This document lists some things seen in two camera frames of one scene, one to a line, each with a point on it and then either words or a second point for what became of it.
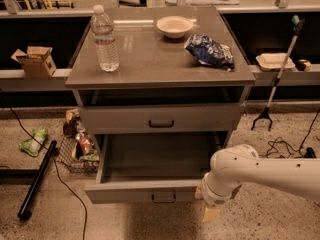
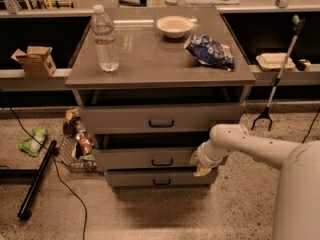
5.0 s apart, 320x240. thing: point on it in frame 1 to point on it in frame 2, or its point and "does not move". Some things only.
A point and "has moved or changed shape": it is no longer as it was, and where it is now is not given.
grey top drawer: [162, 119] does not move
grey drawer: [153, 167] has moved or changed shape
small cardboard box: [36, 62] does not move
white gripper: [214, 197] to [204, 156]
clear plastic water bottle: [102, 29] does not move
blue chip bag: [208, 52] does not move
